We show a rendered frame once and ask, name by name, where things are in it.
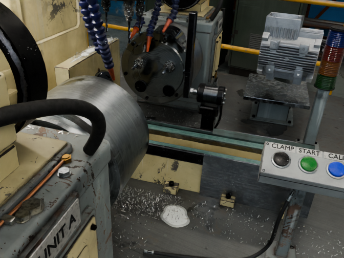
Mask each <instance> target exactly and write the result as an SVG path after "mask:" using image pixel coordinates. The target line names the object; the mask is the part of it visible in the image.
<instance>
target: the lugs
mask: <svg viewBox="0 0 344 258"><path fill-rule="evenodd" d="M268 39H269V32H263V36H262V40H264V41H268ZM321 42H322V39H315V42H314V48H318V49H320V46H321ZM263 70H264V67H263V66H257V70H256V72H257V73H261V74H262V73H263ZM312 79H313V75H312V74H307V76H306V81H307V82H312Z"/></svg>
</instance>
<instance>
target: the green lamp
mask: <svg viewBox="0 0 344 258"><path fill-rule="evenodd" d="M336 80H337V76H336V77H329V76H324V75H321V74H319V73H317V77H316V81H315V86H316V87H318V88H321V89H325V90H332V89H334V87H335V83H336Z"/></svg>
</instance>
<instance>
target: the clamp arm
mask: <svg viewBox="0 0 344 258"><path fill-rule="evenodd" d="M197 16H198V12H197V11H190V12H189V15H188V17H187V18H186V22H187V23H188V29H187V44H186V58H185V70H184V71H183V75H184V87H183V98H189V97H190V96H191V95H192V94H190V92H191V93H192V91H191V90H193V88H192V87H191V85H192V73H193V66H194V53H195V41H196V29H197ZM190 89H191V90H190Z"/></svg>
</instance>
